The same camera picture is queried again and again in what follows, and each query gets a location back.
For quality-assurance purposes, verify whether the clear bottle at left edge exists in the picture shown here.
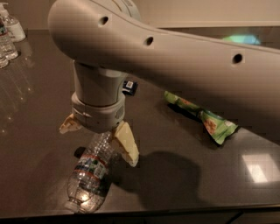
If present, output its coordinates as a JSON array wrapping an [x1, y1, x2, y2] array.
[[0, 49, 9, 68]]

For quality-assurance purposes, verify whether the upright water bottle with label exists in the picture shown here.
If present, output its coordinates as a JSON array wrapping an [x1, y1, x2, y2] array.
[[0, 18, 18, 60]]

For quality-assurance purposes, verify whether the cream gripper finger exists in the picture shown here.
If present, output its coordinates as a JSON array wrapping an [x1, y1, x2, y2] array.
[[59, 114, 81, 134], [112, 121, 139, 167]]

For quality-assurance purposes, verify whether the white pump sanitizer bottle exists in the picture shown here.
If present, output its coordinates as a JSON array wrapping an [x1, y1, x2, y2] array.
[[0, 3, 26, 42]]

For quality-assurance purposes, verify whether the clear plastic water bottle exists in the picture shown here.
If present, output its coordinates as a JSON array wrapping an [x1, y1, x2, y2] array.
[[65, 132, 116, 214]]

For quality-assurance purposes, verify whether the green snack bag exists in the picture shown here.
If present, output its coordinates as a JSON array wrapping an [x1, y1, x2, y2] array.
[[164, 91, 238, 145]]

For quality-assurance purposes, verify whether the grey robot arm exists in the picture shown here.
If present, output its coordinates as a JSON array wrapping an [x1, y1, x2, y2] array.
[[48, 0, 280, 143]]

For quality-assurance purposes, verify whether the dark blue snack bar wrapper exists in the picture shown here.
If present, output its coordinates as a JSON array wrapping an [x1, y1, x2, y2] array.
[[122, 80, 137, 95]]

